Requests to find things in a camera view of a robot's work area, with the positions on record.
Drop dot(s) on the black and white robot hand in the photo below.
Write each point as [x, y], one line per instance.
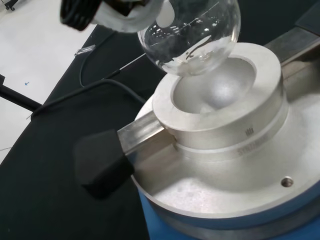
[110, 15]

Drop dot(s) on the heater with blue base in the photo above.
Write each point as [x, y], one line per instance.
[225, 130]

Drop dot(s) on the small clear plastic piece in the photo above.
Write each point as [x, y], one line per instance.
[85, 50]

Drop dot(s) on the thin glass rod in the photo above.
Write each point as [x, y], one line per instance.
[131, 63]

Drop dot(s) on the black bench cloth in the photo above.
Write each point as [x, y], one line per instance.
[50, 200]

